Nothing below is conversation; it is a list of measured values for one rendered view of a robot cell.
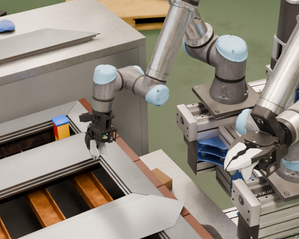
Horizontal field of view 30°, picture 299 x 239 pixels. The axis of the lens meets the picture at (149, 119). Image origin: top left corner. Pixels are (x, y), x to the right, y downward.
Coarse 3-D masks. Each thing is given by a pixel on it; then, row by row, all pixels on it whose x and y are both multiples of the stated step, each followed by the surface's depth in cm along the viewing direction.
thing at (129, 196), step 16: (32, 128) 243; (48, 128) 245; (96, 160) 224; (48, 176) 216; (64, 176) 218; (112, 176) 216; (0, 192) 208; (16, 192) 210; (128, 192) 207; (96, 208) 199
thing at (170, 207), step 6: (156, 198) 202; (162, 198) 202; (168, 198) 202; (162, 204) 200; (168, 204) 200; (174, 204) 199; (162, 210) 197; (168, 210) 197; (174, 210) 197; (180, 210) 197; (168, 216) 195; (174, 216) 194; (174, 222) 192
